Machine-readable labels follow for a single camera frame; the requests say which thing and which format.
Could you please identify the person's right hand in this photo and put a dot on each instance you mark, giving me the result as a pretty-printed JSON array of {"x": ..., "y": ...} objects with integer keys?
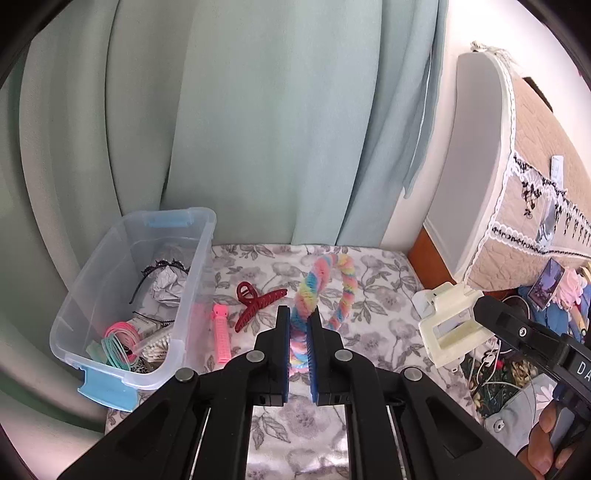
[{"x": 538, "y": 456}]

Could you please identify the mint green curtain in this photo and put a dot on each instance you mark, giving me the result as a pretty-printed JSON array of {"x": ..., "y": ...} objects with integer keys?
[{"x": 295, "y": 121}]

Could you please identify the small white box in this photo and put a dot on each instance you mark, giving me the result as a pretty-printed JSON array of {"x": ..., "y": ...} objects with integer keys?
[{"x": 143, "y": 326}]

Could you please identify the clear plastic storage bin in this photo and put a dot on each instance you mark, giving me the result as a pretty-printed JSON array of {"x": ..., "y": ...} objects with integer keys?
[{"x": 101, "y": 293}]

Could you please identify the pink and teal headbands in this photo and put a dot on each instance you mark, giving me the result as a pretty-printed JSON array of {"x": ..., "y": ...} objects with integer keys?
[{"x": 118, "y": 343}]

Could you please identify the black beaded headband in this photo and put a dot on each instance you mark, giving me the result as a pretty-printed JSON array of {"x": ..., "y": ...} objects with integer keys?
[{"x": 144, "y": 305}]

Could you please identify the white paper ball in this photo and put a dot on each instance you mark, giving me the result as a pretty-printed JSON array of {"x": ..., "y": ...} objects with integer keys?
[{"x": 168, "y": 287}]

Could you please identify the dark red claw clip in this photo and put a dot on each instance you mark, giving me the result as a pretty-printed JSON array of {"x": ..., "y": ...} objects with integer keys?
[{"x": 249, "y": 296}]

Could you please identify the cream white claw clip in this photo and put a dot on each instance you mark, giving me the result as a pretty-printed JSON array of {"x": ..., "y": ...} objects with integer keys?
[{"x": 448, "y": 325}]

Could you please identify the beige quilted lace cover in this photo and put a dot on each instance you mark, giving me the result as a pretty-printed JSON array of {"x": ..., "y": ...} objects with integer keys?
[{"x": 513, "y": 192}]

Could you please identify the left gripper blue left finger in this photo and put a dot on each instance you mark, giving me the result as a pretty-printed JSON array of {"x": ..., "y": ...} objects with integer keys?
[{"x": 282, "y": 351}]

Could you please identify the grey floral blanket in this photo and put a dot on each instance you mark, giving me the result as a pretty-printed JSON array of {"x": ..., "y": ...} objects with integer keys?
[{"x": 386, "y": 411}]

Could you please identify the pink hair roller clip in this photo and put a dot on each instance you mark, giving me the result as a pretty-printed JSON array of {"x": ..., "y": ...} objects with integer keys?
[{"x": 222, "y": 347}]

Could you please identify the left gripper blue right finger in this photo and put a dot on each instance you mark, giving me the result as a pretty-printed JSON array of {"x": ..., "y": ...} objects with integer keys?
[{"x": 314, "y": 323}]

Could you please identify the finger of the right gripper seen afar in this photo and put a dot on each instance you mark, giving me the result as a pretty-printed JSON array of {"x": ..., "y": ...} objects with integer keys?
[{"x": 491, "y": 314}]

